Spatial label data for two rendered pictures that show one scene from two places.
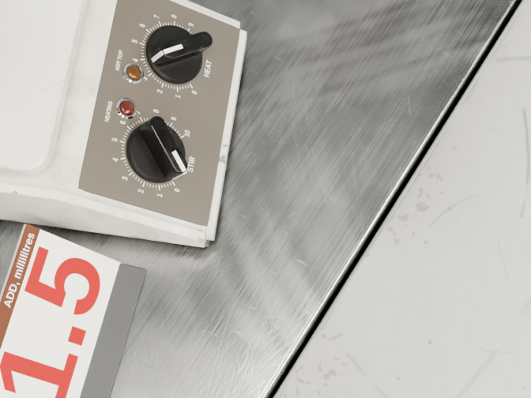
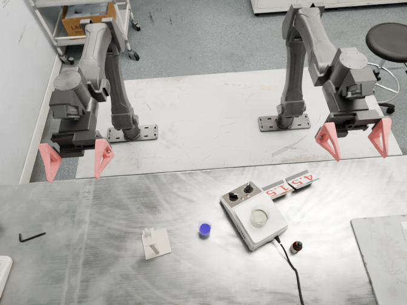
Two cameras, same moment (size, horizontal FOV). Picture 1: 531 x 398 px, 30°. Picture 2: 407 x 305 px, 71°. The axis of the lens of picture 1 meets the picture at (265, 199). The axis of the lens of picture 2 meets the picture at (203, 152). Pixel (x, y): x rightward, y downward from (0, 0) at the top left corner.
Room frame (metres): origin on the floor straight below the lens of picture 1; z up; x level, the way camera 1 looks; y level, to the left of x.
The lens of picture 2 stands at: (0.49, 0.30, 1.83)
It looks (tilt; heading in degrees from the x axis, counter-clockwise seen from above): 59 degrees down; 239
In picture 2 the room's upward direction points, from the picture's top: 4 degrees counter-clockwise
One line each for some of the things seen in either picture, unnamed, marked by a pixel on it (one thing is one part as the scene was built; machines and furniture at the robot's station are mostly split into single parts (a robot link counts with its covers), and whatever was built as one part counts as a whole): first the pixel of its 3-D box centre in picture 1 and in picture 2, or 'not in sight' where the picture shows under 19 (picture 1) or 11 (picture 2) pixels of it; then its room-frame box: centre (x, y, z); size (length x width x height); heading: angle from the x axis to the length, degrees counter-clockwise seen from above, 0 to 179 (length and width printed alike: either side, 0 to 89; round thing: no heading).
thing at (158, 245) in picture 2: not in sight; (152, 238); (0.52, 0.02, 0.96); 0.08 x 0.08 x 0.13; 72
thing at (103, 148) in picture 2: not in sight; (92, 158); (0.53, -0.09, 1.30); 0.09 x 0.07 x 0.07; 59
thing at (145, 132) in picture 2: not in sight; (130, 128); (0.38, -0.41, 0.94); 0.20 x 0.07 x 0.08; 149
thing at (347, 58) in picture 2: not in sight; (340, 69); (-0.04, 0.06, 1.35); 0.12 x 0.09 x 0.12; 59
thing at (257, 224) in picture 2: not in sight; (258, 216); (0.24, 0.16, 1.02); 0.06 x 0.05 x 0.08; 123
